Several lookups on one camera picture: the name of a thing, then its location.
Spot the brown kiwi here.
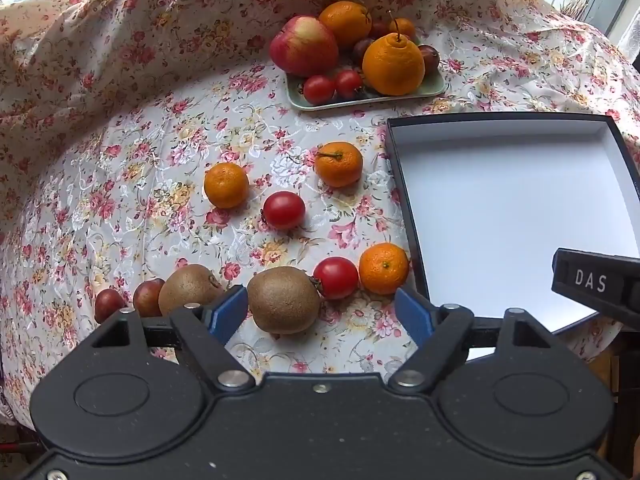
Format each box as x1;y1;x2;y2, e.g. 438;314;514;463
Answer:
158;264;226;317
247;266;322;336

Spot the tiny tangerine with stem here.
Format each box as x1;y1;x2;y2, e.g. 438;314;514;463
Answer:
387;17;417;43

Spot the floral tablecloth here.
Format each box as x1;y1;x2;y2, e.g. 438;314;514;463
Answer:
0;0;640;431

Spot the red-brown plum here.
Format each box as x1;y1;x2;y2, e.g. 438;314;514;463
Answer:
132;278;166;318
94;288;127;325

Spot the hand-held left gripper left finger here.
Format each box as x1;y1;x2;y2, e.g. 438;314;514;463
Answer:
90;285;257;392

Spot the dried straw bundle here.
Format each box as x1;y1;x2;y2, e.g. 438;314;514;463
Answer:
557;0;596;23

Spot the pale green tray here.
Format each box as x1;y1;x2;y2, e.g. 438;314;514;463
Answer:
285;35;447;111

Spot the round orange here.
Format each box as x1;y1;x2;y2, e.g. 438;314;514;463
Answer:
318;1;373;50

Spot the red tomato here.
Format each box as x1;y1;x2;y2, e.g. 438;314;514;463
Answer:
334;69;364;100
261;191;306;231
302;75;336;106
312;256;360;301

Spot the necked orange with stem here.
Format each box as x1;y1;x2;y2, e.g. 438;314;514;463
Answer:
362;32;426;97

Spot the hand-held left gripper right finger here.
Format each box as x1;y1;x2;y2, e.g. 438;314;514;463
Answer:
387;287;556;393

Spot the small tangerine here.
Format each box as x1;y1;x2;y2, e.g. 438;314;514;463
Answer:
314;141;364;189
203;161;250;209
358;242;411;296

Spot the black box white inside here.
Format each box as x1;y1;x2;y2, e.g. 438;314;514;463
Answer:
386;112;640;361

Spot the dark window frame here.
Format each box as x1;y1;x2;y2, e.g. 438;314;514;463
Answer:
582;0;640;56

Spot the red apple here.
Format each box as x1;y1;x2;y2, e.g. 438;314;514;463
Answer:
269;15;340;78

